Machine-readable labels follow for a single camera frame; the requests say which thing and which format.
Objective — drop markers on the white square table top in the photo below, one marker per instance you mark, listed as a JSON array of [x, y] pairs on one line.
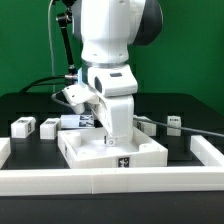
[[85, 148]]

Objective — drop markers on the white marker base plate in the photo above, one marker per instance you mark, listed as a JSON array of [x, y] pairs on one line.
[[77, 121]]

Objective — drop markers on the white U-shaped obstacle fence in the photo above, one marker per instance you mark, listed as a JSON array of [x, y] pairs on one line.
[[208, 176]]

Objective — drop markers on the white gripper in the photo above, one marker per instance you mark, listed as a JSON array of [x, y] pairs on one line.
[[116, 116]]

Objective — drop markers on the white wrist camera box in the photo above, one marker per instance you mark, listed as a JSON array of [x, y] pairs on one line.
[[76, 95]]

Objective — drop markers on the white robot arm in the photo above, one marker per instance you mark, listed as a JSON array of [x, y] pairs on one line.
[[107, 28]]

